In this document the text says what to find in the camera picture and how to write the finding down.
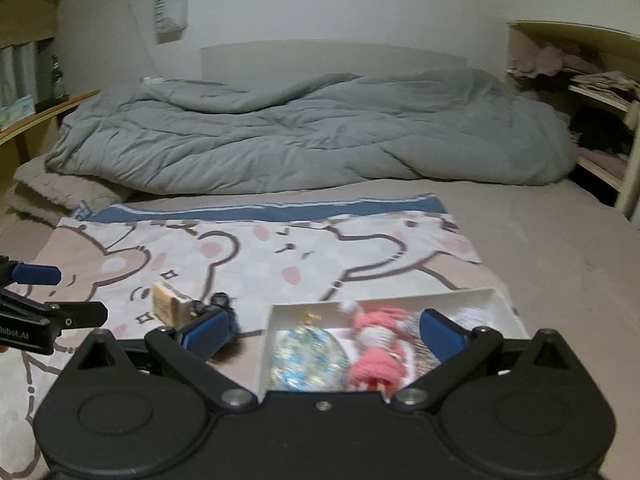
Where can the pink folded cloth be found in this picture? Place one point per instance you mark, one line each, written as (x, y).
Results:
(605, 162)

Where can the pink knitted doll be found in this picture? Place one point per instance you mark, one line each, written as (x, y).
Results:
(375, 355)

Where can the printed cartoon blanket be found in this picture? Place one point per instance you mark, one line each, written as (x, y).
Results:
(300, 250)

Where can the white wall pouch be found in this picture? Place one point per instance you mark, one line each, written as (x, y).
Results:
(170, 5)

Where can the dark clothes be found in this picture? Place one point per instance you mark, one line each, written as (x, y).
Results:
(597, 130)

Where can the grey files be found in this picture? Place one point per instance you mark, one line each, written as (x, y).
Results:
(17, 72)

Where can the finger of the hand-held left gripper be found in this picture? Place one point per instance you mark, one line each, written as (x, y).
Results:
(35, 274)
(75, 312)

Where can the pink clothes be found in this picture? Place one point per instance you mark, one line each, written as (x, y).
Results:
(545, 60)

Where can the beige folded clothes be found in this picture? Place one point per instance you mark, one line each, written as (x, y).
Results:
(602, 85)

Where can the white box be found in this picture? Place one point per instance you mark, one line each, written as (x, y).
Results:
(300, 312)

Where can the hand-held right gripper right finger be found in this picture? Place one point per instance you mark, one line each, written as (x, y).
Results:
(440, 335)

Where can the beige fluffy blanket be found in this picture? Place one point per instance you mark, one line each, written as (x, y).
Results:
(65, 192)

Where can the dark scrunchie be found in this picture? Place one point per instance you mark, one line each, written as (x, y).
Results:
(220, 301)

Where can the blue patterned round pouch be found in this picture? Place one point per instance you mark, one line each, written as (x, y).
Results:
(307, 357)

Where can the cream open shelf unit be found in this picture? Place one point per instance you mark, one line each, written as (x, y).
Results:
(570, 32)

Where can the wooden side shelf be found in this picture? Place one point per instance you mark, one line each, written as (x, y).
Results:
(45, 115)

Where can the cardboard box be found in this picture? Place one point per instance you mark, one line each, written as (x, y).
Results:
(27, 22)

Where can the tissue box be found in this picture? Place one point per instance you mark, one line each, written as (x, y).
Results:
(17, 112)

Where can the grey duvet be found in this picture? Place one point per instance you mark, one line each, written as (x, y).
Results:
(300, 135)

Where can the gold box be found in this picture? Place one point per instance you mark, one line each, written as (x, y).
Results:
(167, 305)

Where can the clear plastic bag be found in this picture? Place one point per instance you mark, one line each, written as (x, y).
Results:
(472, 316)

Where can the white charger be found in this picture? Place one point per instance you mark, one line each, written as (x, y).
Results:
(152, 80)

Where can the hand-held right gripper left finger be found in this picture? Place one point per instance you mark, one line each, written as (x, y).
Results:
(205, 335)

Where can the green glass bottle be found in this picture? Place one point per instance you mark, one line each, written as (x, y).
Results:
(57, 80)

